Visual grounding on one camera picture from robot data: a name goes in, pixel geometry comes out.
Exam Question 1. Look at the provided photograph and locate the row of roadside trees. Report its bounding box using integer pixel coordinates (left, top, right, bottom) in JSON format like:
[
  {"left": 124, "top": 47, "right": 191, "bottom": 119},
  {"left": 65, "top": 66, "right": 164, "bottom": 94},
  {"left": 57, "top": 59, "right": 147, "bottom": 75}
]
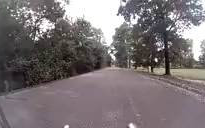
[{"left": 110, "top": 21, "right": 196, "bottom": 74}]

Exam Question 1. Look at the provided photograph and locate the grey asphalt road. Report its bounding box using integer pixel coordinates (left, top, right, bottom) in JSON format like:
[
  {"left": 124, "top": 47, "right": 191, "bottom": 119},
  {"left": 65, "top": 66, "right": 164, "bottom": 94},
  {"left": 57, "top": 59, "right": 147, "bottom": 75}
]
[{"left": 0, "top": 66, "right": 205, "bottom": 128}]

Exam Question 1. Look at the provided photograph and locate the dense hedge of trees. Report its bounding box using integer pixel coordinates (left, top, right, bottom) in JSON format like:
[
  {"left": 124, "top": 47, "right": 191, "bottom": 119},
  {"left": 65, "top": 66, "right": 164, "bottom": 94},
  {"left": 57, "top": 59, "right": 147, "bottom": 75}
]
[{"left": 0, "top": 0, "right": 114, "bottom": 97}]

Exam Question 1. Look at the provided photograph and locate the tall broad-crowned tree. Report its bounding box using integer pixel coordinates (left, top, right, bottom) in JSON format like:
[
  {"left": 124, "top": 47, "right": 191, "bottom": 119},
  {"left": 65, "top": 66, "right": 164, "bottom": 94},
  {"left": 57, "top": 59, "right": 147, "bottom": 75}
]
[{"left": 117, "top": 0, "right": 205, "bottom": 76}]

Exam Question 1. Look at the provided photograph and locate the pale green grass field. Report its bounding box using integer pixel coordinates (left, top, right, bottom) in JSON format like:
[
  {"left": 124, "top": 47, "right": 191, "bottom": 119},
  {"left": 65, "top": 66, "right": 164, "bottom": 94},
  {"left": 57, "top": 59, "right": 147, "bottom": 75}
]
[{"left": 152, "top": 67, "right": 205, "bottom": 84}]

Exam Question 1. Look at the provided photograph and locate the dark dirt verge strip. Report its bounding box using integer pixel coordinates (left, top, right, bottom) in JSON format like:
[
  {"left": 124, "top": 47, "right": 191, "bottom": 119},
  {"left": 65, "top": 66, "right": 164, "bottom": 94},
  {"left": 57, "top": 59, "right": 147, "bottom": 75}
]
[{"left": 134, "top": 68, "right": 205, "bottom": 108}]

